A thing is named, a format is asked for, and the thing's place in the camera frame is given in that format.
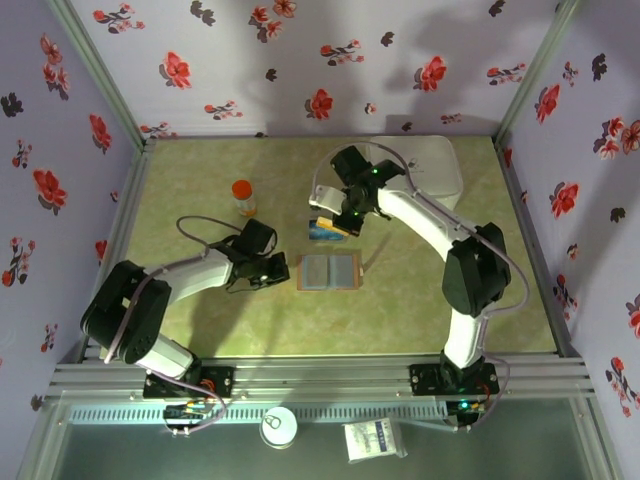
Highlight small circuit board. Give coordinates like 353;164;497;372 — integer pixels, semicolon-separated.
447;398;487;432
164;399;214;435

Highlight left arm grey cable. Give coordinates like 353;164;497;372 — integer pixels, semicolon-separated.
103;214;244;436

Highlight aluminium side rail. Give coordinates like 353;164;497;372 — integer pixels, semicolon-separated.
59;138;157;364
492;137;584;359

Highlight slotted grey cable duct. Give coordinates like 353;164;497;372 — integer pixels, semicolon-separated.
67;403;454;425

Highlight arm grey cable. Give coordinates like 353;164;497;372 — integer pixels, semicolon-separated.
103;214;244;436
312;141;530;434

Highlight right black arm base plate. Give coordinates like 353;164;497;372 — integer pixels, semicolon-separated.
409;363;500;396

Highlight aluminium corner post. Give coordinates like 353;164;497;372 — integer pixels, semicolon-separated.
47;0;157;151
493;0;585;146

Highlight white zip pouch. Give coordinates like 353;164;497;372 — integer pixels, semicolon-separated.
367;134;465;214

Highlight white tin can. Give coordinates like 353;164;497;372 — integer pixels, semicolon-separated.
258;406;300;448

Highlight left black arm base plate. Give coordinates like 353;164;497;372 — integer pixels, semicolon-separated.
143;365;235;400

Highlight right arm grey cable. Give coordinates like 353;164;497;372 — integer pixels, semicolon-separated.
312;141;530;434

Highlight aluminium front frame rail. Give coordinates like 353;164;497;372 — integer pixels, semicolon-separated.
43;355;597;401

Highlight orange pill bottle red cap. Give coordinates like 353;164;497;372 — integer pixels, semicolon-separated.
231;179;259;218

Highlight brown leather card holder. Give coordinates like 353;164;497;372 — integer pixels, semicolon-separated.
296;252;363;293

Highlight blue credit card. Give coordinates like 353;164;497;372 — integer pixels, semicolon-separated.
307;219;347;245

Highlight white plastic packet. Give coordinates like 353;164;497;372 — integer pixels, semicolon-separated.
342;418;409;462

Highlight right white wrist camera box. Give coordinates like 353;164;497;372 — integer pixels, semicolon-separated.
308;185;345;211

